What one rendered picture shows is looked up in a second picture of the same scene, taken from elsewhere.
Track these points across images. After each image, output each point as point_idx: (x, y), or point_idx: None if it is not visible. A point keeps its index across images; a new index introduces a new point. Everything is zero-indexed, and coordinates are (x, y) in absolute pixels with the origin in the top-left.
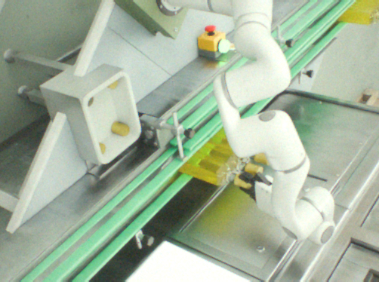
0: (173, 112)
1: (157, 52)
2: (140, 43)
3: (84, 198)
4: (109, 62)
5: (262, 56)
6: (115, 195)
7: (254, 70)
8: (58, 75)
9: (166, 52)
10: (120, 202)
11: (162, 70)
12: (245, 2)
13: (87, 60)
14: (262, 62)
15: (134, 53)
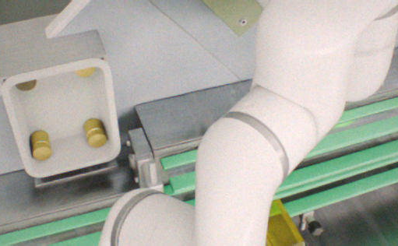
0: (149, 162)
1: (220, 39)
2: (187, 16)
3: None
4: (110, 31)
5: (195, 227)
6: (33, 226)
7: (173, 240)
8: (31, 19)
9: (241, 43)
10: (27, 241)
11: (223, 68)
12: (268, 68)
13: (65, 17)
14: (192, 238)
15: (169, 29)
